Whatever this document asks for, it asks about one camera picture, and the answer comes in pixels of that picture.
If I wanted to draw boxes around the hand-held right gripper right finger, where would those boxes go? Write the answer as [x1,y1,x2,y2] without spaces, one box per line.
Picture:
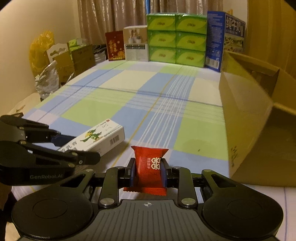
[161,158,242,208]

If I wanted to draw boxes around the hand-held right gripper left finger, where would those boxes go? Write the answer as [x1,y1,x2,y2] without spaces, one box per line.
[59,158,137,208]

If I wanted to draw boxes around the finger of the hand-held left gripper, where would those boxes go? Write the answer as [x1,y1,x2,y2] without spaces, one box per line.
[0,115,76,149]
[0,140,101,169]

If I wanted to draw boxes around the red candy packet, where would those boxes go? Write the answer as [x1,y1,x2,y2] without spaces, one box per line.
[123,146,169,196]

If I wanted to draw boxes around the white parrot print medicine box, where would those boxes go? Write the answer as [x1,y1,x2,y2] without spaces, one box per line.
[57,119,126,156]

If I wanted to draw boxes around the brown cardboard box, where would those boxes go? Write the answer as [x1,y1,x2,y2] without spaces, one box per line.
[218,51,296,187]

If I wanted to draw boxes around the checked cloth desktop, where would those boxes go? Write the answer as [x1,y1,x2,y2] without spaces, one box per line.
[10,61,296,239]

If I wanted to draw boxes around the crumpled silver foil bag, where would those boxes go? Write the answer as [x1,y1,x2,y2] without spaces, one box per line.
[35,61,61,100]

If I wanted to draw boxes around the dark brown paper bag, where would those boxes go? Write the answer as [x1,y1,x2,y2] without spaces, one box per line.
[70,44,96,76]

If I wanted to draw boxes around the yellow plastic bag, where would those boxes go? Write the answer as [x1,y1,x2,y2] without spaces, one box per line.
[29,31,55,78]

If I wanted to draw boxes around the grey striped bag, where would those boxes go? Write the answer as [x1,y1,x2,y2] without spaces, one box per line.
[92,44,109,64]

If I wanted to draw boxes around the green boxes in bag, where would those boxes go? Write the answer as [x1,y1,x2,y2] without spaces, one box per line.
[68,38,89,52]

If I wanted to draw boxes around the red gift card box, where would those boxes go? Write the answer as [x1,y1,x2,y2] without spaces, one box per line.
[105,31,126,61]

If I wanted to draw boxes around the white photo print box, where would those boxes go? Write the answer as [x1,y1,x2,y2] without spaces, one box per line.
[122,25,149,62]

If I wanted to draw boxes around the beige curtain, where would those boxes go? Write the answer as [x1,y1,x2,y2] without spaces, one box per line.
[76,0,225,45]

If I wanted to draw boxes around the stack of green tissue boxes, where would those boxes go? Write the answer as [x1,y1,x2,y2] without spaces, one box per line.
[146,13,207,68]

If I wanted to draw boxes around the blue milk carton case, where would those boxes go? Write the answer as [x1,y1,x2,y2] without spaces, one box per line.
[205,10,246,72]

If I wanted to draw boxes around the yellow wood panel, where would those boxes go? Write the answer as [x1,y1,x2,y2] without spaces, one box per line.
[245,0,296,77]

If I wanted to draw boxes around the tan paper bag white handle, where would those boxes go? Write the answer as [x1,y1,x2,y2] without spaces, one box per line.
[46,44,74,82]

